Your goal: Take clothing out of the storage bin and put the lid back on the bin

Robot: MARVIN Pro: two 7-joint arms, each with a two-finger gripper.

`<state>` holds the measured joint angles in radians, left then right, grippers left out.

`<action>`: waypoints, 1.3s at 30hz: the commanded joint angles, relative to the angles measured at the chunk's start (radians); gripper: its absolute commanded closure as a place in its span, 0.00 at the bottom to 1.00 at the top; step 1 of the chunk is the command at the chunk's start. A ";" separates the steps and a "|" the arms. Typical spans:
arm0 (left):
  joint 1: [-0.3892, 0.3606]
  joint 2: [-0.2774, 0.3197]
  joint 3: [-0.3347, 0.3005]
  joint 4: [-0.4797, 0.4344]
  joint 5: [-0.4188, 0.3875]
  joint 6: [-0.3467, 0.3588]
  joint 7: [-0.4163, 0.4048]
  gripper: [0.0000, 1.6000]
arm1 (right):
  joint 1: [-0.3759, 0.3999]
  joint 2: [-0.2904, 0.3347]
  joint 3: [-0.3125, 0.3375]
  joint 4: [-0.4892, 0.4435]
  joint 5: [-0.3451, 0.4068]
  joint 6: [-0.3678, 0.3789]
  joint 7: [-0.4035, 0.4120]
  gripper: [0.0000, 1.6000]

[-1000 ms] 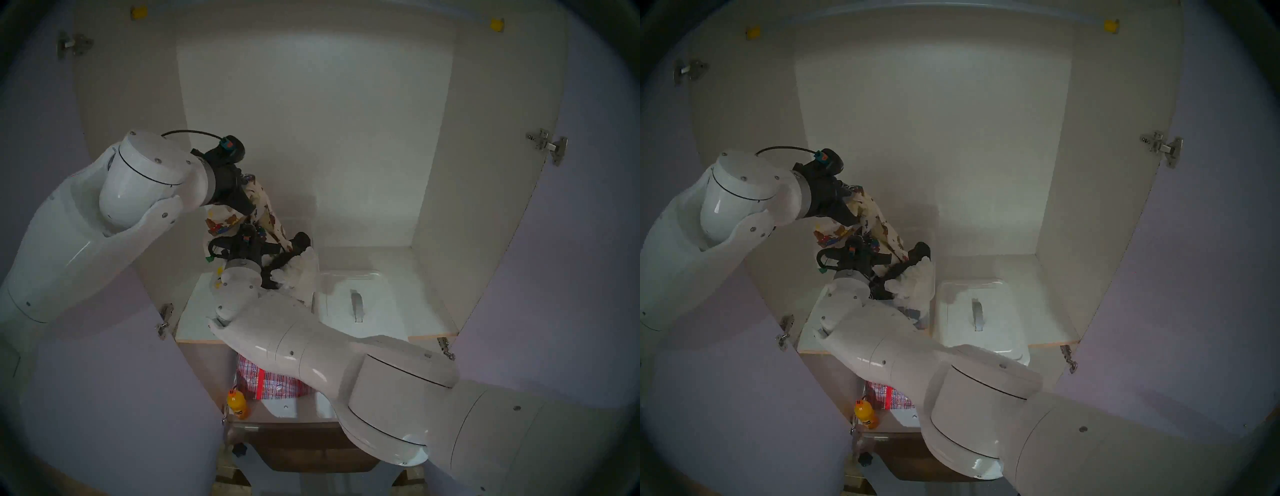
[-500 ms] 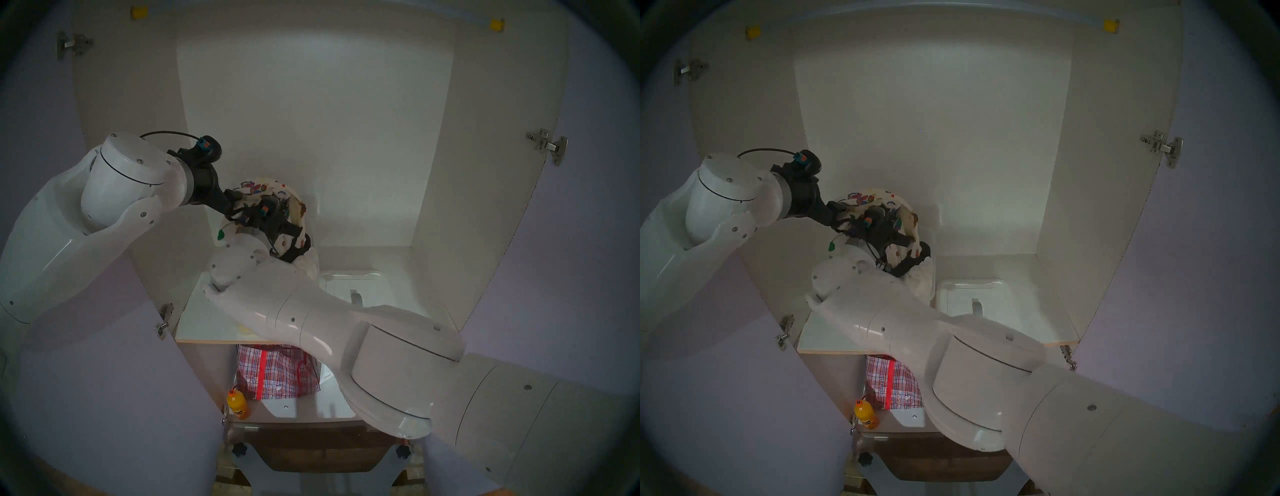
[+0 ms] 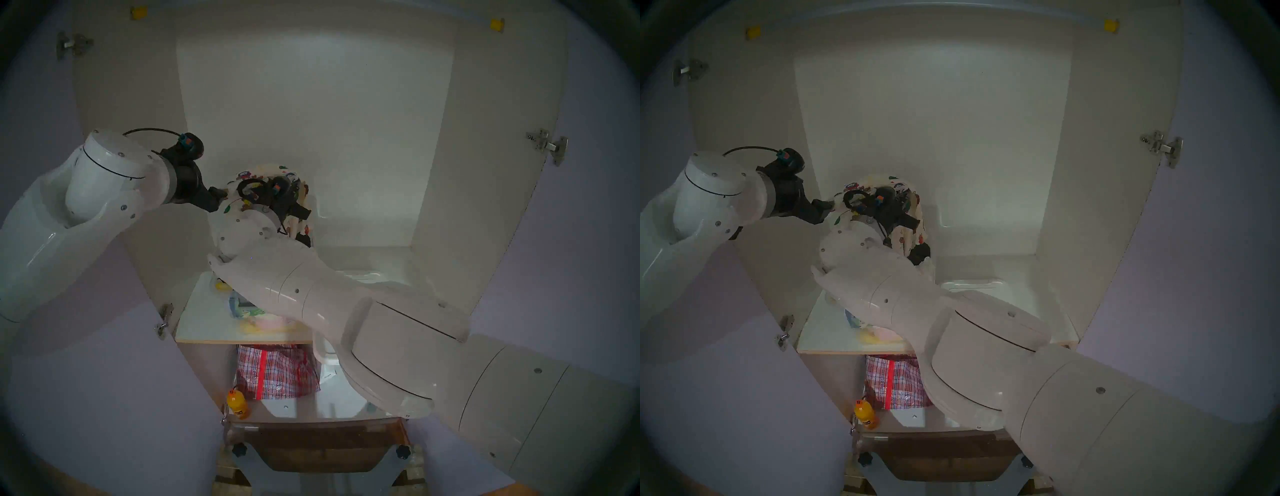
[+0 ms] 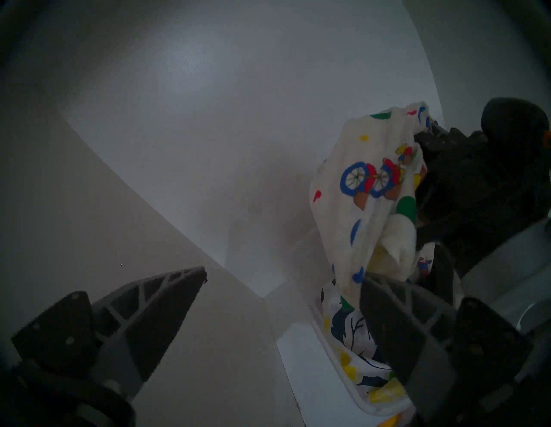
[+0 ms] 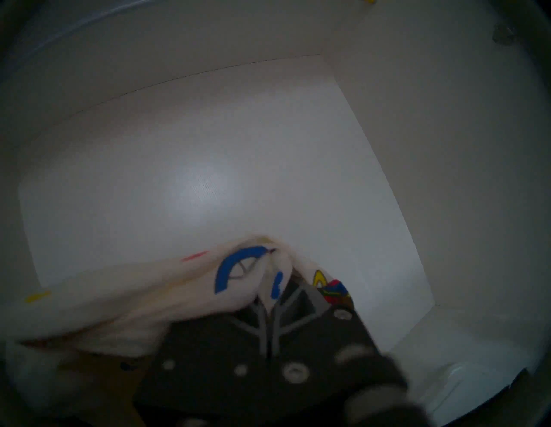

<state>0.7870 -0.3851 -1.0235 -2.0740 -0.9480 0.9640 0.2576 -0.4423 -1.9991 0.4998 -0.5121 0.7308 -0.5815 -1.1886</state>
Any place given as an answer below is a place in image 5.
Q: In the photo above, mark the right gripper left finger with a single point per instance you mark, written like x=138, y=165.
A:
x=260, y=331

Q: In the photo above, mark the cream cartoon print garment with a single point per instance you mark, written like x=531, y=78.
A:
x=150, y=292

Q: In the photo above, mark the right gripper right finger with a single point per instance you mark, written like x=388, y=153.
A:
x=292, y=310

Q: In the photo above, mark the pale wardrobe hanging rod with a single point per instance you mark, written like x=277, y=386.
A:
x=64, y=26

